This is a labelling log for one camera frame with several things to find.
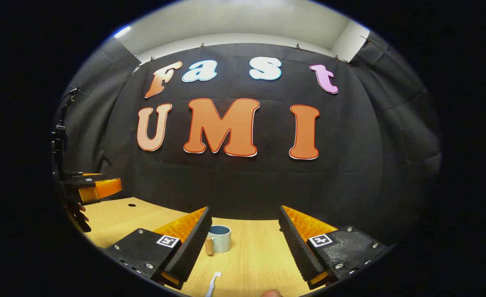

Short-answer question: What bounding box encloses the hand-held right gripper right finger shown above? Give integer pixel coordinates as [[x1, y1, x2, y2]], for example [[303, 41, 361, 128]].
[[279, 205, 389, 290]]

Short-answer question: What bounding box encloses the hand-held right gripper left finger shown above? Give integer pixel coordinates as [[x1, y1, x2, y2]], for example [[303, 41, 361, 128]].
[[105, 206, 213, 290]]

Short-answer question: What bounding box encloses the pale green cup wooden handle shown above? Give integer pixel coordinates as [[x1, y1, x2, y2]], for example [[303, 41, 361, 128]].
[[204, 225, 232, 256]]

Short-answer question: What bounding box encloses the white toothbrush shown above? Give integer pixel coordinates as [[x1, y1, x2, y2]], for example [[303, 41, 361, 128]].
[[204, 271, 222, 297]]

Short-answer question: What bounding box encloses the wooden desktop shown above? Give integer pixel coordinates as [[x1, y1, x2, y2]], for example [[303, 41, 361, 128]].
[[72, 197, 350, 297]]

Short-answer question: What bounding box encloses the black backdrop cloth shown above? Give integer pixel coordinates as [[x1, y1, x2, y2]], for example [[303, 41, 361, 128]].
[[53, 31, 442, 244]]

